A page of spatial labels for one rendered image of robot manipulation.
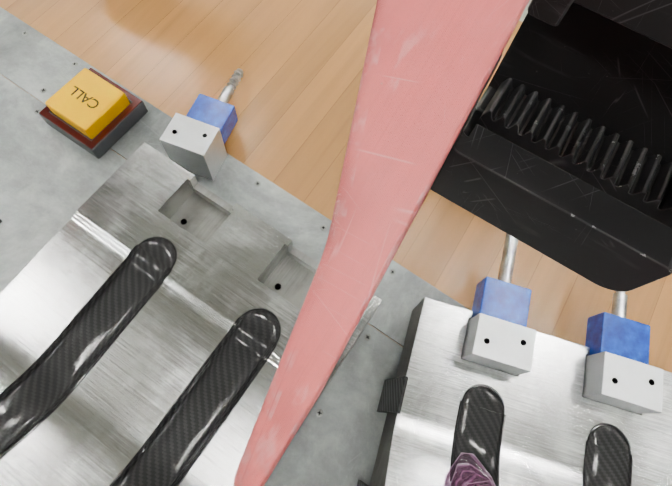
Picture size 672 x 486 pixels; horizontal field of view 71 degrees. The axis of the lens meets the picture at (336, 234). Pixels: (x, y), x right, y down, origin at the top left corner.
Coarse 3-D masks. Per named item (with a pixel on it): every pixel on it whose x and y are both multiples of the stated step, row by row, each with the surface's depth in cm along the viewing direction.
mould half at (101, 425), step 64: (128, 192) 42; (64, 256) 40; (192, 256) 40; (256, 256) 40; (0, 320) 38; (64, 320) 38; (192, 320) 38; (0, 384) 36; (128, 384) 37; (256, 384) 37; (64, 448) 34; (128, 448) 35
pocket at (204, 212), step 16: (176, 192) 42; (192, 192) 45; (208, 192) 44; (160, 208) 42; (176, 208) 44; (192, 208) 45; (208, 208) 45; (224, 208) 43; (192, 224) 44; (208, 224) 44
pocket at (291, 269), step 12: (288, 252) 42; (300, 252) 42; (276, 264) 42; (288, 264) 43; (300, 264) 43; (312, 264) 42; (264, 276) 41; (276, 276) 43; (288, 276) 43; (300, 276) 43; (312, 276) 43; (276, 288) 43; (288, 288) 42; (300, 288) 42; (288, 300) 42; (300, 300) 42
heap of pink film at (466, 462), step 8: (464, 456) 38; (472, 456) 38; (456, 464) 38; (464, 464) 38; (472, 464) 38; (480, 464) 38; (448, 472) 37; (456, 472) 37; (464, 472) 37; (472, 472) 37; (480, 472) 37; (448, 480) 37; (456, 480) 36; (464, 480) 36; (472, 480) 37; (480, 480) 37; (488, 480) 37
